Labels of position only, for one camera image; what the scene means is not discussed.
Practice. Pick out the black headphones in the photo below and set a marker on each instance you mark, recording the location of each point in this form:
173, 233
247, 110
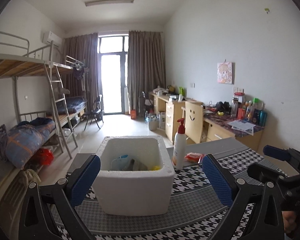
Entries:
223, 105

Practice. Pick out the wooden smiley face chair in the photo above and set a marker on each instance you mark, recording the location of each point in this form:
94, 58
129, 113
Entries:
193, 120

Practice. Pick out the small wall hook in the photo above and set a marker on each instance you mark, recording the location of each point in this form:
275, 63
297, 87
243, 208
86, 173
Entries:
266, 10

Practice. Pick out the brown curtain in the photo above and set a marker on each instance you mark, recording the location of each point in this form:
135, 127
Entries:
81, 57
146, 65

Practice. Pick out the black folding chair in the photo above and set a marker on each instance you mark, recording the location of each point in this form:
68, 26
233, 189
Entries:
95, 112

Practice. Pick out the printed paper sheets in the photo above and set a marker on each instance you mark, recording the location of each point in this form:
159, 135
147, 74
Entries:
241, 125

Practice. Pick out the metal bunk bed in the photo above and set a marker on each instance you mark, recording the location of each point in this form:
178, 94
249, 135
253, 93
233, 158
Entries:
70, 66
10, 67

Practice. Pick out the group of bottles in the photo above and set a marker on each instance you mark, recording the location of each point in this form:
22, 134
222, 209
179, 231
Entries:
252, 112

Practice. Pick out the person's right hand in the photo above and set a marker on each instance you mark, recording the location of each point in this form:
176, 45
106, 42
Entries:
290, 222

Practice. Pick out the wooden desk with patterned top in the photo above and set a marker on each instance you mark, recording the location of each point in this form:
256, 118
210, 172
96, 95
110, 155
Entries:
252, 136

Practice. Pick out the rolled blue orange quilt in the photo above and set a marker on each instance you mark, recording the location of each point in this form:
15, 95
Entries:
25, 140

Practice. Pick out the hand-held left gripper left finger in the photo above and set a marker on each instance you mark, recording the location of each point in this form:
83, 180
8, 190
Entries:
86, 180

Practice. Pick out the white foam box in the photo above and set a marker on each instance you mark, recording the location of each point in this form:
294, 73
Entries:
130, 192

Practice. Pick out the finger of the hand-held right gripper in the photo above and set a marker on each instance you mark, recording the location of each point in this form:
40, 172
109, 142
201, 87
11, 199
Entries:
265, 173
277, 153

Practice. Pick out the purple hanging clothing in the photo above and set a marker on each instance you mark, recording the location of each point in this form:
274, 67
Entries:
78, 74

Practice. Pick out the glass balcony door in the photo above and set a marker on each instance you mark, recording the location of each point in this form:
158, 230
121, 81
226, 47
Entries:
113, 80

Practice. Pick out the red snack packet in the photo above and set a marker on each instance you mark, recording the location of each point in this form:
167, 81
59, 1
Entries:
193, 157

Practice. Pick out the red plastic bag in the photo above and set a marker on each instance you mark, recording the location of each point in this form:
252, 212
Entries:
43, 156

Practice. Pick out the small red box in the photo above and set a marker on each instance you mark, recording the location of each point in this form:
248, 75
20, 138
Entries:
133, 114

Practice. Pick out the yellow foam fruit net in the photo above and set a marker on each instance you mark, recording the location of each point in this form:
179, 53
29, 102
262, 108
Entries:
155, 167

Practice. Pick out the houndstooth grey tablecloth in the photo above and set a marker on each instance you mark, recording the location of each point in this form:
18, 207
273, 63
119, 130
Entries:
190, 180

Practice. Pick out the white bucket with bottles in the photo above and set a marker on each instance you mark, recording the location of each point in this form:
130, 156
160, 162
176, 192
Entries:
153, 122

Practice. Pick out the metal bunk bed ladder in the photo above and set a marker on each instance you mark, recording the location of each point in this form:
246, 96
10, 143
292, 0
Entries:
58, 105

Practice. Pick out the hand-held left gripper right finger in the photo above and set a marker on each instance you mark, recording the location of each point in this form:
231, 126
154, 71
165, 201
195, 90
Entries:
217, 180

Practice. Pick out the pink cartoon wall poster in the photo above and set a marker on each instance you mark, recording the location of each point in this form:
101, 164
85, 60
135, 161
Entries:
225, 72

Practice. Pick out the ceiling tube light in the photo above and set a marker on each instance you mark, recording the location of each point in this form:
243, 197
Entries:
109, 2

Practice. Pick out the green box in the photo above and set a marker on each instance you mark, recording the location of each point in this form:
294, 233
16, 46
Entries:
181, 91

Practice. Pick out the pale yellow cloth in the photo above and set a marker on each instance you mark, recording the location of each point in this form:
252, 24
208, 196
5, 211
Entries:
30, 178

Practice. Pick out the white air conditioner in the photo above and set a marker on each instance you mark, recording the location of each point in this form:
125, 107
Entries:
51, 38

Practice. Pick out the wooden desk with drawers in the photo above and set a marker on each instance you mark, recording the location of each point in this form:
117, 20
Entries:
172, 115

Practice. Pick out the white red pump lotion bottle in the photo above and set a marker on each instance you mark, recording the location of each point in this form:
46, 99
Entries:
180, 150

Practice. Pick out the dark blue bedding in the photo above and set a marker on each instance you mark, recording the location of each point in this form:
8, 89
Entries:
76, 105

